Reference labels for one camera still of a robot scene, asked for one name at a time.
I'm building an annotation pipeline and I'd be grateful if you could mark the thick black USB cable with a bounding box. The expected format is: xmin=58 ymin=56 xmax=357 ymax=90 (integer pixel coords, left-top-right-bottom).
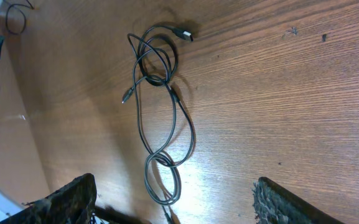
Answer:
xmin=121 ymin=37 xmax=196 ymax=224

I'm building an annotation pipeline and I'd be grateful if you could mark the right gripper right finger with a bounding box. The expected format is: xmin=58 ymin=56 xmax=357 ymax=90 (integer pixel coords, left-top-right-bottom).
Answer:
xmin=252 ymin=177 xmax=342 ymax=224

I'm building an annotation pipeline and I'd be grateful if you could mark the thin black cable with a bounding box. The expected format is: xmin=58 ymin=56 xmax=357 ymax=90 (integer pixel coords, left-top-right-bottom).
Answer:
xmin=4 ymin=0 xmax=35 ymax=35

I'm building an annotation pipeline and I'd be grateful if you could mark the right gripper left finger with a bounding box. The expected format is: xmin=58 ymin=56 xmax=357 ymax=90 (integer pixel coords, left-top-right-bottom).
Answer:
xmin=0 ymin=173 xmax=97 ymax=224

